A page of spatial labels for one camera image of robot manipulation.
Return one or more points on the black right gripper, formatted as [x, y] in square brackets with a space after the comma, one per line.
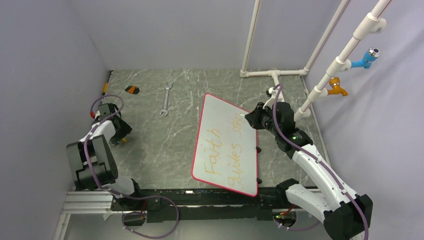
[254, 117]

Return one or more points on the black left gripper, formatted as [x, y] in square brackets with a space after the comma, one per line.
[124, 130]

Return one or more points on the red-framed whiteboard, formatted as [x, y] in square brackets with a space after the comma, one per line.
[225, 152]

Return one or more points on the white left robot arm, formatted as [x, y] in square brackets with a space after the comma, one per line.
[91, 161]

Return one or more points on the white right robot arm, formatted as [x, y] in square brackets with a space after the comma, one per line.
[342, 211]

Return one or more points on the orange black tool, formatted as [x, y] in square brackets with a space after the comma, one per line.
[131, 89]

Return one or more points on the silver wrench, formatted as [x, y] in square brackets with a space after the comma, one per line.
[164, 111]

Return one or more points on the orange faucet valve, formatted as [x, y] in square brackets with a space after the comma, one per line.
[336, 88]

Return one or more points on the blue faucet valve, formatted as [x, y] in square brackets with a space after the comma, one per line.
[369, 57]

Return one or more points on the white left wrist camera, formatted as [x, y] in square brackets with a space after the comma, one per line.
[98, 116]

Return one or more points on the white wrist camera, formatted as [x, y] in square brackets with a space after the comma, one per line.
[98, 116]
[272, 94]

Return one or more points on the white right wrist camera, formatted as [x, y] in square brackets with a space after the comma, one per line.
[272, 94]

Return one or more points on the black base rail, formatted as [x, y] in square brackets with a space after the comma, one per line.
[159, 205]

